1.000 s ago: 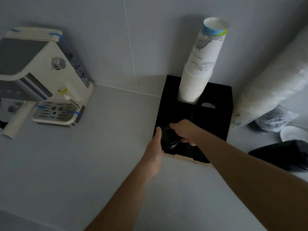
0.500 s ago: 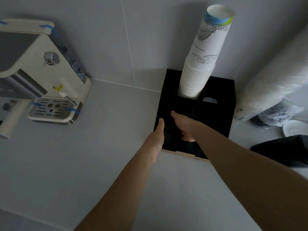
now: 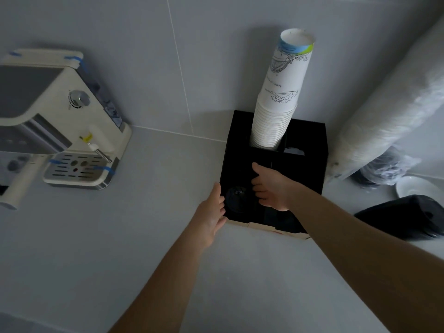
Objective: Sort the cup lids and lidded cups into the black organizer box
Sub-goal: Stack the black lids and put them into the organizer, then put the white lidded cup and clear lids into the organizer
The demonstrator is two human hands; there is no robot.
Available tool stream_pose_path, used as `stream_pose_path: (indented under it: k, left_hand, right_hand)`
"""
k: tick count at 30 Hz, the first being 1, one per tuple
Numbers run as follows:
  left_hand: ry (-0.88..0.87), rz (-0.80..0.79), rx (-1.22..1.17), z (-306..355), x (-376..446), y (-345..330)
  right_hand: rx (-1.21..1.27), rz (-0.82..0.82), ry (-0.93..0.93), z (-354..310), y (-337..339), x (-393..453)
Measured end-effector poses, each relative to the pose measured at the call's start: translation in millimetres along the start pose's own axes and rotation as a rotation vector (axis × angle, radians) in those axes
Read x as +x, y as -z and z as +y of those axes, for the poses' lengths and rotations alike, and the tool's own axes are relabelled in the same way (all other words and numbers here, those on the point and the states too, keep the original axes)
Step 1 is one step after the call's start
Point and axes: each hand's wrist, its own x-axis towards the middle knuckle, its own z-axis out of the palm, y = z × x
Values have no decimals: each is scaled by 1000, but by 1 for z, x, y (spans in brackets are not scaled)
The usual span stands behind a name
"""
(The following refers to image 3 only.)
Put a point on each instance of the person's left hand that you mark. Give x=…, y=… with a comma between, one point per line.
x=207, y=218

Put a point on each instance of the person's right hand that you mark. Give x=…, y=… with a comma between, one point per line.
x=277, y=190

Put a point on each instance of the person's right thumb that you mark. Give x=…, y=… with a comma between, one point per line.
x=259, y=170

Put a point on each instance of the person's left thumb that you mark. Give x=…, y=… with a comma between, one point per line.
x=215, y=193

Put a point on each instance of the person's left forearm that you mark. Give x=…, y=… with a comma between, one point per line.
x=163, y=287

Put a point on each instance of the person's right forearm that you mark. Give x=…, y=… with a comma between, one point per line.
x=364, y=260

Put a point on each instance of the black plastic cup lid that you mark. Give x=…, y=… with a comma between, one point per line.
x=294, y=151
x=237, y=201

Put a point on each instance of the black cup organizer box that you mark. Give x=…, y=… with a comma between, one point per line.
x=305, y=162

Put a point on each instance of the stack of white paper cups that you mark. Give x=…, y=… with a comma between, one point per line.
x=281, y=100

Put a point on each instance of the blue tape strip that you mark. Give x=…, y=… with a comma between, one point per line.
x=74, y=59
x=106, y=168
x=14, y=54
x=55, y=162

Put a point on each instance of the metal steam wand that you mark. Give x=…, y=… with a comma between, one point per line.
x=100, y=154

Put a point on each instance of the bagged stack of black lids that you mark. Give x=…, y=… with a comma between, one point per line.
x=385, y=168

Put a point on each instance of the plastic-wrapped sleeve of white cups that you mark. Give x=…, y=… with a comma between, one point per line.
x=388, y=114

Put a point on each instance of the metal drip tray grate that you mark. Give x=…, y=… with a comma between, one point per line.
x=74, y=167

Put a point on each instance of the clear water tank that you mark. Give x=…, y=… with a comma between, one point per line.
x=105, y=100

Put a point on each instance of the black plastic packet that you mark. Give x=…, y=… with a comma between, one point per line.
x=402, y=216

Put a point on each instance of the white ceramic plate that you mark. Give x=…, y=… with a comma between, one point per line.
x=418, y=187

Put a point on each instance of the silver round machine knob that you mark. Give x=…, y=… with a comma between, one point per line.
x=79, y=99

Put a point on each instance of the cream espresso machine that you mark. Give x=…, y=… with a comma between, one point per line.
x=45, y=100

